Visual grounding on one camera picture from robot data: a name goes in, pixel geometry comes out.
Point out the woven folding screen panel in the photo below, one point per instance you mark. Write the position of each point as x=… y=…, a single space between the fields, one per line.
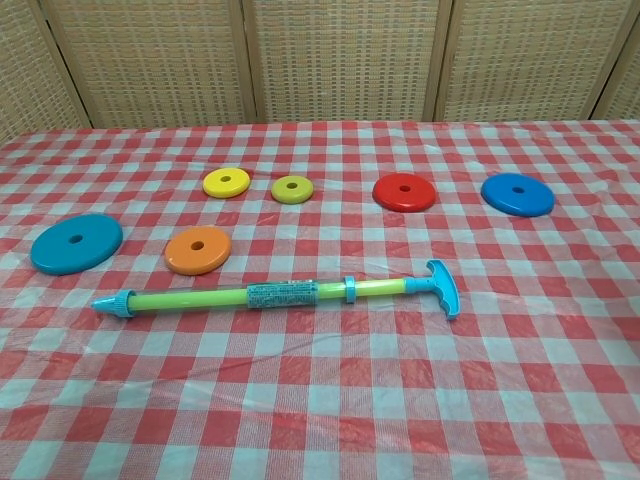
x=627 y=85
x=345 y=60
x=150 y=60
x=525 y=60
x=25 y=65

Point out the orange plastic disc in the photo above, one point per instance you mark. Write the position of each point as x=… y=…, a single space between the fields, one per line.
x=210 y=257

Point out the large teal plastic disc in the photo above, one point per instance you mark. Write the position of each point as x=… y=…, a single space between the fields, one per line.
x=55 y=250

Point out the red white checkered tablecloth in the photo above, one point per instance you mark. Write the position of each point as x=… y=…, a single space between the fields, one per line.
x=320 y=390

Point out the small olive green disc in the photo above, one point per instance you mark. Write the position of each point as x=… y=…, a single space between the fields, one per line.
x=285 y=194

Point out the green and blue water pump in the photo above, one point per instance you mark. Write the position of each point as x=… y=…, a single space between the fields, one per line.
x=200 y=300

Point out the red plastic disc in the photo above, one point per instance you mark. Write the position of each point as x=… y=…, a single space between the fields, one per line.
x=390 y=195

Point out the yellow plastic disc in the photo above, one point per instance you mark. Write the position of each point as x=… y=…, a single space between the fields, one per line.
x=215 y=186

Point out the blue plastic disc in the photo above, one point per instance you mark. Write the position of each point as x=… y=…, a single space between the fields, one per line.
x=500 y=195

